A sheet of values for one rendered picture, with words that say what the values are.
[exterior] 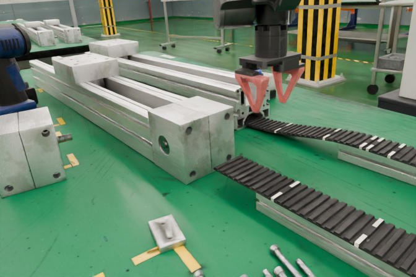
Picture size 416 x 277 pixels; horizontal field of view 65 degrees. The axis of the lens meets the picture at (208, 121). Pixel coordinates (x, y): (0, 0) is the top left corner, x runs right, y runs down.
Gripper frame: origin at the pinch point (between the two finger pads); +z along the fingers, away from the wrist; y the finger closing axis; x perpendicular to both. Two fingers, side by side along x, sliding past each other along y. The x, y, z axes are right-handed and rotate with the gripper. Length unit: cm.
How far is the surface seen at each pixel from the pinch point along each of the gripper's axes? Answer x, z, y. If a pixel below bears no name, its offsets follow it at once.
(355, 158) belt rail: 18.2, 4.5, 1.4
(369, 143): 19.4, 2.1, -0.2
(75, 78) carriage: -36.4, -3.9, 24.2
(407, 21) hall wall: -275, 60, -780
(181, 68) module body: -32.7, -1.8, -2.4
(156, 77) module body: -35.7, -0.2, 3.9
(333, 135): 13.5, 2.6, -0.3
